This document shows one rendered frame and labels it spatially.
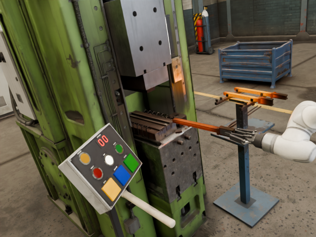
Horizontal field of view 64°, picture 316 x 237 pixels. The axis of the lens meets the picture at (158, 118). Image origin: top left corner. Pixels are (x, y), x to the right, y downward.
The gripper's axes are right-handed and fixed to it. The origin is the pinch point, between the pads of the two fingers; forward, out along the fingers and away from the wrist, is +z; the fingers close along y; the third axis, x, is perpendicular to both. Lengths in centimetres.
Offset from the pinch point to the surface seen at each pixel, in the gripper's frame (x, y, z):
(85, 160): 11, -66, 27
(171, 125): -8.0, 2.8, 43.9
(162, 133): -9.9, -5.8, 43.8
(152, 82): 25, -7, 44
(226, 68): -76, 350, 220
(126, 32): 55, -18, 46
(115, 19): 62, -18, 52
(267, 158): -105, 131, 35
